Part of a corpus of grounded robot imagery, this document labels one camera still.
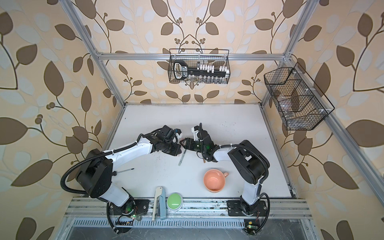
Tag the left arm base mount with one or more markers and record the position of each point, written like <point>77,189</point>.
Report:
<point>132,207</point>

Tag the beige blue flat tool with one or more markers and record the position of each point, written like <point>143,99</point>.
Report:
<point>159,206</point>

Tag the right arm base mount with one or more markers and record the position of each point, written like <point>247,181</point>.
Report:
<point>239,208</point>

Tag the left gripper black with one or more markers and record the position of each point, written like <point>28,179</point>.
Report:
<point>177,150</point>

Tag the rear black wire basket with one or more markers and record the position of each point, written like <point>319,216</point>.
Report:
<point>217,57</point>

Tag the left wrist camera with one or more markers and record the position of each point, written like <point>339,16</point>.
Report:
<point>178,132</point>

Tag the peach ceramic mug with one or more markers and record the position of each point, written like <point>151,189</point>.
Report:
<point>215,180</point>

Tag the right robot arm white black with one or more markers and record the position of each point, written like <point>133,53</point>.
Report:
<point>251,164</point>

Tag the green round button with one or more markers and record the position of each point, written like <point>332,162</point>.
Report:
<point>174,202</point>

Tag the black wire basket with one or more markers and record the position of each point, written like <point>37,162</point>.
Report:
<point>217,57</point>
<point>300,102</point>

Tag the black white remote tool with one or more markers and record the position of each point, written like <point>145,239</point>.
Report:
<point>199,72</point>

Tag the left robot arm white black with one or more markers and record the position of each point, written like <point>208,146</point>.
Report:
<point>93,176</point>

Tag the green pen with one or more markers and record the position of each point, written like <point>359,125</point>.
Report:
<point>182,158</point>

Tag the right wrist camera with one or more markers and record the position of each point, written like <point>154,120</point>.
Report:
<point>196,131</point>

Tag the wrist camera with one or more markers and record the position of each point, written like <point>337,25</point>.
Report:
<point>178,132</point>
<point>196,131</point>

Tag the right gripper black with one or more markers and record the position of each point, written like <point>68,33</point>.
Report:
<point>189,142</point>

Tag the right black wire basket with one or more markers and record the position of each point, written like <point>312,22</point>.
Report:
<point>300,102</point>

